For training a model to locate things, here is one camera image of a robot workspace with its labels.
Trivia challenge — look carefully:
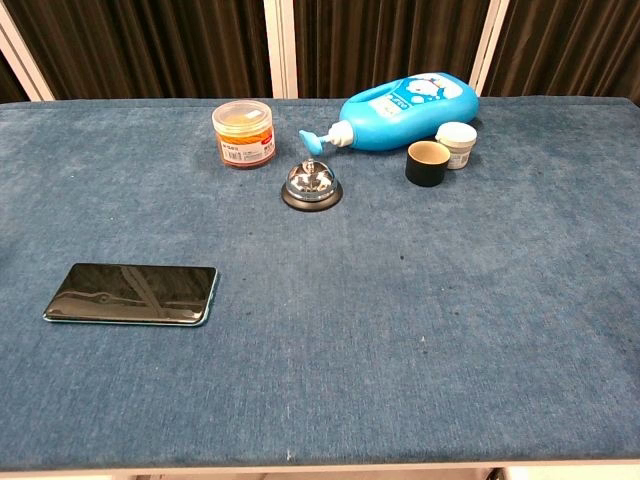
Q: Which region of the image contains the black smartphone with teal back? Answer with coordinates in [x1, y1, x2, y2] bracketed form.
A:
[42, 262, 219, 328]

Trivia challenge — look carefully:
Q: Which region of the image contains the blue pump lotion bottle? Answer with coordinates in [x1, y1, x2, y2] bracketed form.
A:
[298, 71, 481, 156]

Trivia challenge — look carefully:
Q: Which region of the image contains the small white lidded jar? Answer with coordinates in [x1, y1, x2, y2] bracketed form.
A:
[434, 121, 479, 171]

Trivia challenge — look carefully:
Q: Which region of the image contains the blue table cloth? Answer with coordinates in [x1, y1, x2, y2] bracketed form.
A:
[0, 95, 640, 472]

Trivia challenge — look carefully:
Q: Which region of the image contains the black pleated curtain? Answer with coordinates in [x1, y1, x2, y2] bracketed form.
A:
[293, 0, 492, 99]
[0, 49, 31, 105]
[3, 0, 275, 100]
[480, 0, 640, 106]

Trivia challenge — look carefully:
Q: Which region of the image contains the clear jar with orange contents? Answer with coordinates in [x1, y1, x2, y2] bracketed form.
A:
[211, 99, 278, 171]

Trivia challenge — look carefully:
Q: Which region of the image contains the black round dish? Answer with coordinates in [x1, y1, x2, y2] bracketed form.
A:
[280, 158, 345, 212]

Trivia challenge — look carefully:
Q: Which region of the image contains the black cup with tan inside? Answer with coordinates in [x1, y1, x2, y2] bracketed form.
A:
[404, 139, 453, 188]

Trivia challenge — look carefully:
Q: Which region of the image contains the white frame post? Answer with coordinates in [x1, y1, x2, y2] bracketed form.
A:
[0, 3, 55, 103]
[468, 0, 512, 98]
[263, 0, 300, 100]

